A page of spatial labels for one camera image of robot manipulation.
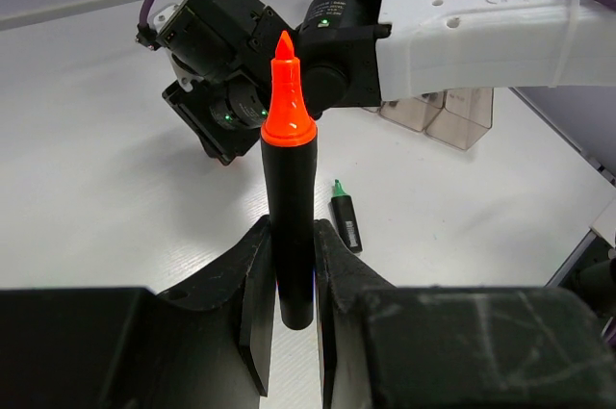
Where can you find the green highlighter black body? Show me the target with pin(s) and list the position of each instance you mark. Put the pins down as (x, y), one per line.
(345, 219)

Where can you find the orange highlighter black body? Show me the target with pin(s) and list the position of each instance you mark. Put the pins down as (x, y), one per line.
(289, 146)

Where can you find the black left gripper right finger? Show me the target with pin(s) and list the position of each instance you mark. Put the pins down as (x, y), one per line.
(341, 279)

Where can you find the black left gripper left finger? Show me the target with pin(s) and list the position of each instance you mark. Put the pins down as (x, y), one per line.
(218, 326)

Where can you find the clear plastic organizer tray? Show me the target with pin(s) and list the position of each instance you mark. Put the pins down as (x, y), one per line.
(415, 114)

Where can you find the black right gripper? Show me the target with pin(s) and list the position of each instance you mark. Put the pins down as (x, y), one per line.
(220, 51)

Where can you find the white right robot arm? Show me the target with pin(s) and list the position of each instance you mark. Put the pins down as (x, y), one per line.
(364, 53)

